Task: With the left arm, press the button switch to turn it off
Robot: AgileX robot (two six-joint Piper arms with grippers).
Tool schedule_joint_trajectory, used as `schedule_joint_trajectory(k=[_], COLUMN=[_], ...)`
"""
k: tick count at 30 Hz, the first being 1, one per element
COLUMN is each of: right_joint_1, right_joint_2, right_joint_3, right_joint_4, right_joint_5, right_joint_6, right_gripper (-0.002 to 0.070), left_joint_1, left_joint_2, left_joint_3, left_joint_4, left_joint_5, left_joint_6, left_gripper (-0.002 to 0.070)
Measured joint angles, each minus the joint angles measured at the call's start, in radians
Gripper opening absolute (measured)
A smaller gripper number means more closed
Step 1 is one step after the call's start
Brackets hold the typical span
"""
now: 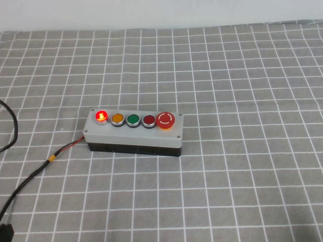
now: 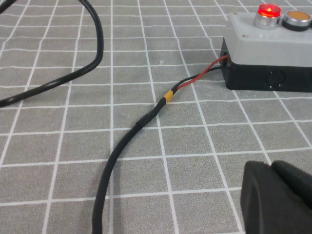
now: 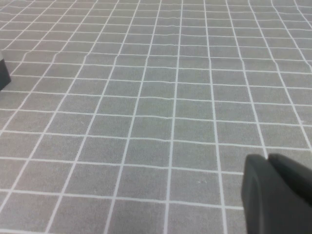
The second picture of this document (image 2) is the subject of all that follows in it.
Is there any yellow push button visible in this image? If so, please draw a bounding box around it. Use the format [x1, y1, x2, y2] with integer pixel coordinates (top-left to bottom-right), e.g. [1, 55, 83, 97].
[281, 10, 312, 32]

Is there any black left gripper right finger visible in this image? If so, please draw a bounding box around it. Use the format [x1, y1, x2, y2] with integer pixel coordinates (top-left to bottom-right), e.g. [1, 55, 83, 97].
[271, 159, 312, 211]

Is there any grey black button switch box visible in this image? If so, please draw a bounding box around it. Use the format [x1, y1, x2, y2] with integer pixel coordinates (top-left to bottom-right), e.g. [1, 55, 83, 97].
[220, 11, 312, 93]

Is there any grey white-grid tablecloth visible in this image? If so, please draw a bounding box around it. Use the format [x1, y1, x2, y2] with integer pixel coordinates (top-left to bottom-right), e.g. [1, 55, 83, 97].
[0, 0, 312, 234]

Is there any black power cable yellow band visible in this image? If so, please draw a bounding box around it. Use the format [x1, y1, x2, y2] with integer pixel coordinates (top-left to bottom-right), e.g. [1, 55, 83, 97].
[92, 55, 231, 234]

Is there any thick black cable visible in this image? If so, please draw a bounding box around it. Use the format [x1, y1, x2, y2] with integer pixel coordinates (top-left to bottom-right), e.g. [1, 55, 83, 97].
[0, 0, 105, 108]

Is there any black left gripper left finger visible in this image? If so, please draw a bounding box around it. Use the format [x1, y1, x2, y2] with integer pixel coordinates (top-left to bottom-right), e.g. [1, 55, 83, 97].
[240, 160, 312, 234]

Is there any red illuminated push button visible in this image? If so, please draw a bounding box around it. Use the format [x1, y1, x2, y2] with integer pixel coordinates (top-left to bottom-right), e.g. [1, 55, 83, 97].
[253, 2, 282, 30]

